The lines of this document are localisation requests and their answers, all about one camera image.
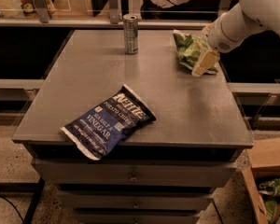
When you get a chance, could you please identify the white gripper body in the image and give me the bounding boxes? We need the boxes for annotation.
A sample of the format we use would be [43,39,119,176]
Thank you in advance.
[207,13,235,53]

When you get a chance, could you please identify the green jalapeno chip bag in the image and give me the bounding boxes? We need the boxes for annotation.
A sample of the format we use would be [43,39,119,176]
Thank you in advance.
[173,30,217,75]

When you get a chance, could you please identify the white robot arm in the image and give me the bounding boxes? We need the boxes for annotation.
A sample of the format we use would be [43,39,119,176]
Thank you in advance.
[191,0,280,77]

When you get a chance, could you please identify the blue Kettle vinegar chip bag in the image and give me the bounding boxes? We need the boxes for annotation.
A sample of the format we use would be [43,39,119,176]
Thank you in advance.
[61,84,156,161]

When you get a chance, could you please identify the green bag in box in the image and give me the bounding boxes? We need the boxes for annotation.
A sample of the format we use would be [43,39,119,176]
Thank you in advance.
[259,178,280,224]

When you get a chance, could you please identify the silver drink can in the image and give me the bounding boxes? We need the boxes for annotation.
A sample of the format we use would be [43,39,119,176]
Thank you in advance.
[123,14,138,54]

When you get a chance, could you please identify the cardboard box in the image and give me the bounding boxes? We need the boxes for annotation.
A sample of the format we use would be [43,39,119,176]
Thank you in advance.
[242,138,280,224]

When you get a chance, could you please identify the grey drawer cabinet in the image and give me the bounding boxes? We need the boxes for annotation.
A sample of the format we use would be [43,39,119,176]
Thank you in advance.
[13,30,253,224]

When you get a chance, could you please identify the wooden shelf with metal brackets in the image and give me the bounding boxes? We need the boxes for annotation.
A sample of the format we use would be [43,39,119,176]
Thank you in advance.
[0,0,235,28]

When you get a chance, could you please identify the black floor cable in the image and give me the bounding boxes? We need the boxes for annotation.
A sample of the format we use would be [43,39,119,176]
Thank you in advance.
[0,189,26,224]

